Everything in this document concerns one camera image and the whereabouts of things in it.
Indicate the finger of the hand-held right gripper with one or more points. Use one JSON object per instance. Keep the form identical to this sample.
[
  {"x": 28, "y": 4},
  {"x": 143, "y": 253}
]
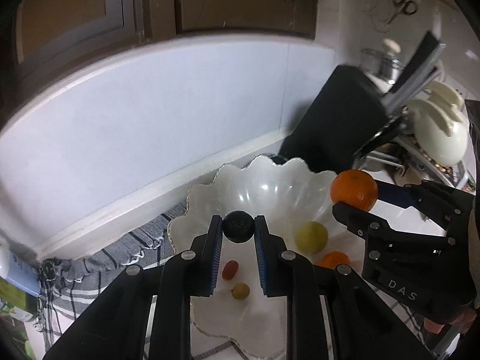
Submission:
[
  {"x": 375, "y": 240},
  {"x": 435, "y": 202}
]

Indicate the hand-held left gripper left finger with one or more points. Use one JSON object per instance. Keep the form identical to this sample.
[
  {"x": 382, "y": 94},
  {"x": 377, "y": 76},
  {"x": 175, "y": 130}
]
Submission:
[{"x": 215, "y": 255}]

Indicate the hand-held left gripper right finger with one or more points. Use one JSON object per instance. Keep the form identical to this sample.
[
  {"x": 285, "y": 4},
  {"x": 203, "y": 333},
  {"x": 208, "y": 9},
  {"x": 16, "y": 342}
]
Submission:
[{"x": 261, "y": 255}]

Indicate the red-brown cherry tomato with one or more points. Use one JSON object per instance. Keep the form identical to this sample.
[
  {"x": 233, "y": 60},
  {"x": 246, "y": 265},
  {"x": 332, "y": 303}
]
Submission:
[{"x": 230, "y": 270}]

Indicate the dark purple grape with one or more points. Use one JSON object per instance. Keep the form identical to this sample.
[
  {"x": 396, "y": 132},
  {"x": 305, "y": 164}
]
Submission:
[{"x": 237, "y": 227}]

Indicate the yellow cherry tomato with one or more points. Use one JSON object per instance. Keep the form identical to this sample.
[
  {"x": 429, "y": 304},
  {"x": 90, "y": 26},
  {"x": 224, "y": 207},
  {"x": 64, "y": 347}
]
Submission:
[{"x": 240, "y": 291}]

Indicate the orange mandarin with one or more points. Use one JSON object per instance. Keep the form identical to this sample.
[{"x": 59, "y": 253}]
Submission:
[
  {"x": 354, "y": 191},
  {"x": 332, "y": 259}
]

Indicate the yellow-green round fruit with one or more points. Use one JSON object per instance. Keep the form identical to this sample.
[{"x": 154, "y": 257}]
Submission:
[{"x": 311, "y": 237}]

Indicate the white scalloped bowl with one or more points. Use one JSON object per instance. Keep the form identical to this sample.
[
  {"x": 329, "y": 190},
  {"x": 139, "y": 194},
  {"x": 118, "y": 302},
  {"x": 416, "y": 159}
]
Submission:
[{"x": 262, "y": 191}]

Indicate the person's right hand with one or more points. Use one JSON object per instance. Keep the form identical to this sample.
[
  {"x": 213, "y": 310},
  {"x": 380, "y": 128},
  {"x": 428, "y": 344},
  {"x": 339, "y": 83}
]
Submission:
[{"x": 463, "y": 315}]

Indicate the white ceramic pot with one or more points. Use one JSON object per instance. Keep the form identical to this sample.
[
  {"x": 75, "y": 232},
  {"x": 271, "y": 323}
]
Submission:
[{"x": 438, "y": 135}]

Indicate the black knife block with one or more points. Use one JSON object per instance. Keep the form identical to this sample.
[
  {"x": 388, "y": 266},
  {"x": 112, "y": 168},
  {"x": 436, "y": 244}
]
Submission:
[{"x": 337, "y": 120}]

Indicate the steel pot with cream knob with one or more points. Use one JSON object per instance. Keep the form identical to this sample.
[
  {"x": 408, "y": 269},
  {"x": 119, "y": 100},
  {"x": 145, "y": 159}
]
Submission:
[{"x": 386, "y": 63}]

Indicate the black white checked cloth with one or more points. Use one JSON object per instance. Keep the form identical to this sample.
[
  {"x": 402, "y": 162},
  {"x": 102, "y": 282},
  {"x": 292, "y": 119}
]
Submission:
[{"x": 75, "y": 307}]

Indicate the green dish soap bottle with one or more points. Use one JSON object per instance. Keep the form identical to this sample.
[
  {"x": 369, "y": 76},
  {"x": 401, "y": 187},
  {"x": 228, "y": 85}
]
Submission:
[{"x": 13, "y": 303}]

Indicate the brown window frame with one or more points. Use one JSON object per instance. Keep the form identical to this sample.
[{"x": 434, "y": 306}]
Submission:
[{"x": 112, "y": 7}]

